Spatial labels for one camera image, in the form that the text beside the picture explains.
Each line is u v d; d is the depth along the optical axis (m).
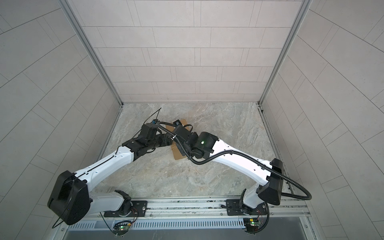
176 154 0.77
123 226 0.64
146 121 1.05
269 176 0.39
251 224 0.68
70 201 0.39
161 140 0.72
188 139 0.50
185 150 0.47
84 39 0.81
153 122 0.73
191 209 0.72
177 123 0.59
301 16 0.74
